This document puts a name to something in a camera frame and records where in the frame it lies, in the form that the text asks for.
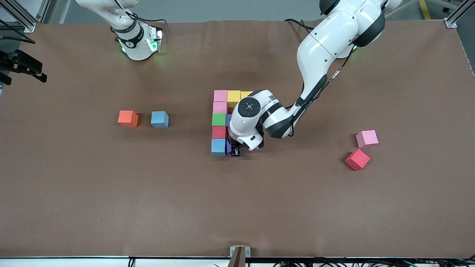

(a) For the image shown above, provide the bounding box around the blue foam cube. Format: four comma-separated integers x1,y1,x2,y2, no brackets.
211,138,227,156
151,111,170,129

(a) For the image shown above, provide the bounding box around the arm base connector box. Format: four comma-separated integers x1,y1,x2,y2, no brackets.
148,27,164,52

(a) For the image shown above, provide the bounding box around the brown table mat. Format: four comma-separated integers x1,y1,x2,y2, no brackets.
0,19,475,259

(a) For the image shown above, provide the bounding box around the orange foam cube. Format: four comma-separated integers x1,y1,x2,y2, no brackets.
118,110,139,128

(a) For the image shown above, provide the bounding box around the aluminium frame post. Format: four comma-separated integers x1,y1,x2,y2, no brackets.
445,0,475,29
0,0,50,33

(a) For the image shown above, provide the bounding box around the metal table edge bracket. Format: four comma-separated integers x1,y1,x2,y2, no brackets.
229,245,251,267

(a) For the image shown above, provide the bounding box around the black base cable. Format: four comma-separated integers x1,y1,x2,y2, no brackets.
115,0,168,27
284,19,316,33

